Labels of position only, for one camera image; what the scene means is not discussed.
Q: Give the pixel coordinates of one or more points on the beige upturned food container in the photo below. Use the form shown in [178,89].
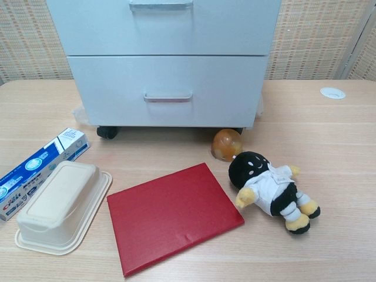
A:
[58,199]

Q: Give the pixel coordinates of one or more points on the red hardcover book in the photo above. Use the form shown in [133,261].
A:
[173,217]

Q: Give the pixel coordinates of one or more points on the translucent orange ball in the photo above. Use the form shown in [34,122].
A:
[226,145]

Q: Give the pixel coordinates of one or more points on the black plush doll white shirt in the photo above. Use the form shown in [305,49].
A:
[276,188]

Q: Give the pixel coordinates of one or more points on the blue white toothpaste box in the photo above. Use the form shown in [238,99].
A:
[38,160]

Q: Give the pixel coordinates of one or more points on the black caster wheel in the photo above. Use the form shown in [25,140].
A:
[107,132]

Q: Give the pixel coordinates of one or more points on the white drawer cabinet body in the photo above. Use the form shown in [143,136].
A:
[176,127]

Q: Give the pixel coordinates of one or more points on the white bottom drawer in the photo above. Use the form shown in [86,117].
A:
[220,88]

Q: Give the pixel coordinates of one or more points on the white middle drawer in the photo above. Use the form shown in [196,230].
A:
[220,29]

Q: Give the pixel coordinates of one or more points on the grey partition frame post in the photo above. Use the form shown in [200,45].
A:
[355,44]

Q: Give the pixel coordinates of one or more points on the white drawer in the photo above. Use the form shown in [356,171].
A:
[220,88]
[220,29]

